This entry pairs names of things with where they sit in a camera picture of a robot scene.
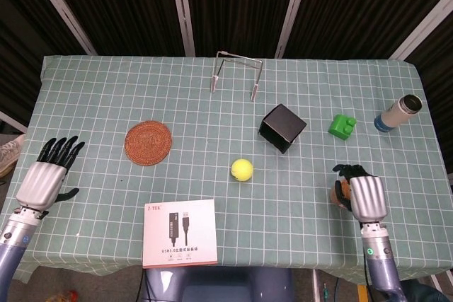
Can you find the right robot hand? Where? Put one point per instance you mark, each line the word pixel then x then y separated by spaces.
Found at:
pixel 368 197

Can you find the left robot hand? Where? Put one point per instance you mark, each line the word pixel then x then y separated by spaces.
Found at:
pixel 40 183

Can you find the yellow tennis ball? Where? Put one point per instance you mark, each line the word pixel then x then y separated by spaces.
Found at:
pixel 242 170

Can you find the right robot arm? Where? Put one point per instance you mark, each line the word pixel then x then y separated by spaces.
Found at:
pixel 378 256

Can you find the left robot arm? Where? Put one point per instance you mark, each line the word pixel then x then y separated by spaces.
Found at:
pixel 14 242

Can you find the black cardboard box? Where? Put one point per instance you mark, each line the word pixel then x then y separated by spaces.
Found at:
pixel 285 121

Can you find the small brown object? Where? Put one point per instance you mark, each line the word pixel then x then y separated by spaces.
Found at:
pixel 333 194

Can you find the grey sneaker shoe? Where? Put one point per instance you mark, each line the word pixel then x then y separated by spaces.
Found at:
pixel 8 153

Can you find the green toy building block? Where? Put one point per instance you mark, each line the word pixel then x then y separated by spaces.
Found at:
pixel 340 128

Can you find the white thermos cup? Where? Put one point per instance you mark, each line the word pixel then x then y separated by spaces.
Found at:
pixel 394 114

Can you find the round woven brown coaster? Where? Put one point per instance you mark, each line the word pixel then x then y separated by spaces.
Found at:
pixel 148 143

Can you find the green checked tablecloth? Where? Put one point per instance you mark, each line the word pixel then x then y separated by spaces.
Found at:
pixel 212 132

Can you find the blue-grey robot torso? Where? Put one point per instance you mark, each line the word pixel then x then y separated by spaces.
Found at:
pixel 219 286

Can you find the white partition frame post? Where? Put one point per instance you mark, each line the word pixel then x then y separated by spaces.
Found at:
pixel 182 8
pixel 293 8
pixel 60 5
pixel 421 28

